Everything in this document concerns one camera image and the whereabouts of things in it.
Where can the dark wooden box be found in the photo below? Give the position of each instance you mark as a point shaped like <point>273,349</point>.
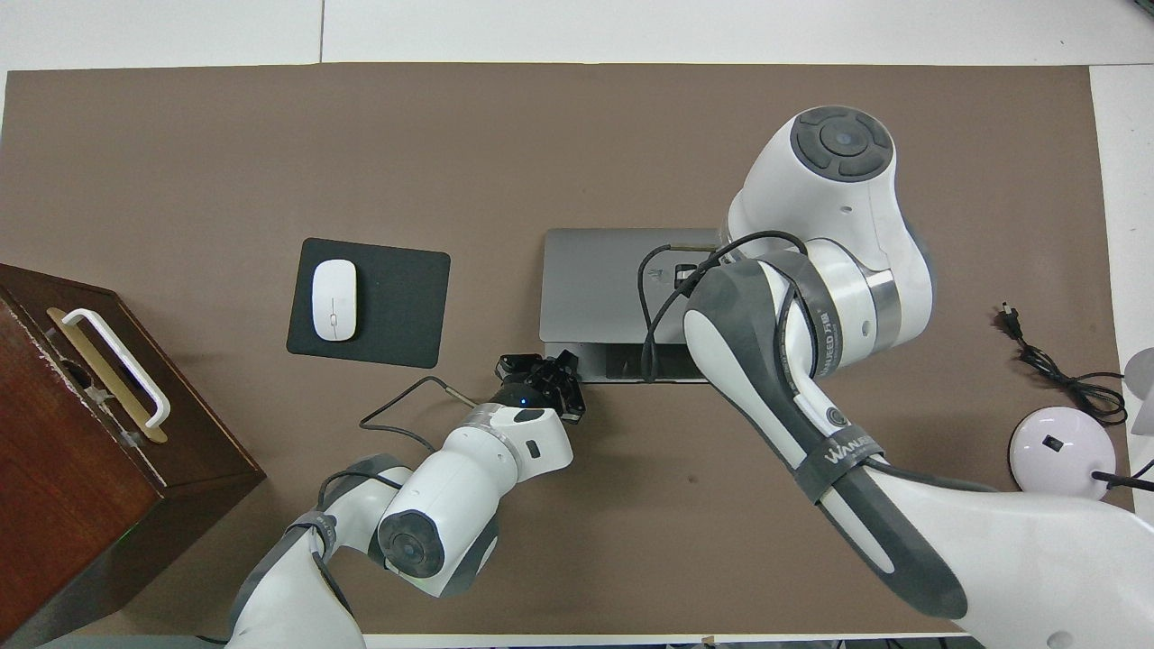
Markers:
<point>81,487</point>

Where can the brown table mat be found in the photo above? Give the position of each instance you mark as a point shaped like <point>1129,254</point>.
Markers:
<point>577,135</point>

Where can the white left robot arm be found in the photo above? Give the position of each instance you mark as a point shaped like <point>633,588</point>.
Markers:
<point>451,505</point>

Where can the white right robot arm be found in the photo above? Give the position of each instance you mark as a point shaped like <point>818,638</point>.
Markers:
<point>838,207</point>

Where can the black mouse pad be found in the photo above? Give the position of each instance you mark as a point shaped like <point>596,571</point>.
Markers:
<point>397,288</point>

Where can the grey laptop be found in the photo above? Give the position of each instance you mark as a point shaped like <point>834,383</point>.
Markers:
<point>590,288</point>

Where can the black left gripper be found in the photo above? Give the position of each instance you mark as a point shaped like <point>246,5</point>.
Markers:
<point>527,392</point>

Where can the white desk lamp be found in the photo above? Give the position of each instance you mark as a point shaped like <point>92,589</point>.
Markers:
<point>1059,451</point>

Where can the white computer mouse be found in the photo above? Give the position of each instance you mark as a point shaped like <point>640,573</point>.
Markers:
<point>334,299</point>

